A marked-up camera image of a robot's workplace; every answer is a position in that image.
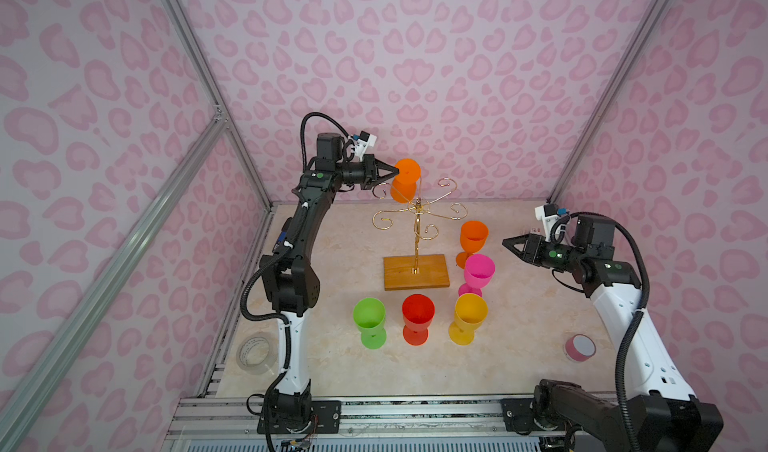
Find aluminium frame corner post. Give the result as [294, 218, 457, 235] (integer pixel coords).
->
[546, 0, 675, 203]
[160, 0, 273, 210]

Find red plastic wine glass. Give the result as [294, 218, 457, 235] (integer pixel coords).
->
[401, 294, 436, 346]

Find gold wire glass rack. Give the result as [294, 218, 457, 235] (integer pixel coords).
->
[372, 177, 468, 257]

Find aluminium frame corner post right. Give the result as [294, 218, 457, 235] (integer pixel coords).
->
[546, 0, 675, 203]

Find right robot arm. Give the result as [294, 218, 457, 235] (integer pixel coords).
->
[502, 205, 724, 451]

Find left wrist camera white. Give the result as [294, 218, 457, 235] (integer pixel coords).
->
[352, 131, 377, 160]

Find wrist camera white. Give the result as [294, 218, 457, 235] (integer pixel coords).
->
[352, 131, 377, 160]
[534, 204, 569, 237]

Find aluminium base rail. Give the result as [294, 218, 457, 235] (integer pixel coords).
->
[161, 363, 603, 451]

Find yellow plastic wine glass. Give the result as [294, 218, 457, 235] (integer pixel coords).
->
[448, 293, 489, 346]

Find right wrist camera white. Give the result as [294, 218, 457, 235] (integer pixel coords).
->
[534, 204, 569, 237]

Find orange wine glass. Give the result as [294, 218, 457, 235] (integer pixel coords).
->
[390, 159, 421, 204]
[456, 221, 489, 269]

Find orange wine glass front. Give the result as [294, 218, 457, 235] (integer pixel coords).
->
[456, 221, 489, 269]

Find clear tape roll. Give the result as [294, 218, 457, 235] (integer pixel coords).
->
[235, 332, 278, 376]

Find pink plastic wine glass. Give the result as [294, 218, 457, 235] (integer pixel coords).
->
[458, 254, 496, 297]

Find pink tape roll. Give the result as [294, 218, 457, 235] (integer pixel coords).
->
[564, 334, 597, 363]

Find wooden rack base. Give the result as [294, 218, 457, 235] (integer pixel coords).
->
[383, 254, 450, 291]

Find aluminium frame corner post left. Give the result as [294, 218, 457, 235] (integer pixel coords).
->
[160, 0, 273, 210]

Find aluminium diagonal frame bar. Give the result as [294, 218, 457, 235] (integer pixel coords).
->
[1, 116, 227, 451]

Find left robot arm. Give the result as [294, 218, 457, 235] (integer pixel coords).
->
[239, 112, 399, 437]

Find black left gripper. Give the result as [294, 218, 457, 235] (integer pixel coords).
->
[334, 157, 397, 191]

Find green plastic wine glass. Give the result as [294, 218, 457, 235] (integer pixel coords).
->
[353, 298, 387, 350]

